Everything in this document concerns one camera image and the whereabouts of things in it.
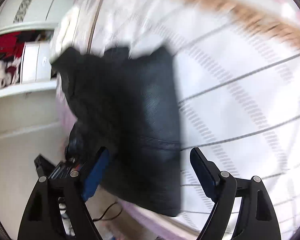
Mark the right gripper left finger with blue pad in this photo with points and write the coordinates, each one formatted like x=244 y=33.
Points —
x=56 y=208

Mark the black leather jacket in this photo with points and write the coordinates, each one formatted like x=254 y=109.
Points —
x=128 y=106

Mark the white wardrobe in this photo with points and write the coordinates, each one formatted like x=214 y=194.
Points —
x=27 y=82

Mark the white diamond pattern mat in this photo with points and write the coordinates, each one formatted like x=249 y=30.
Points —
x=237 y=70

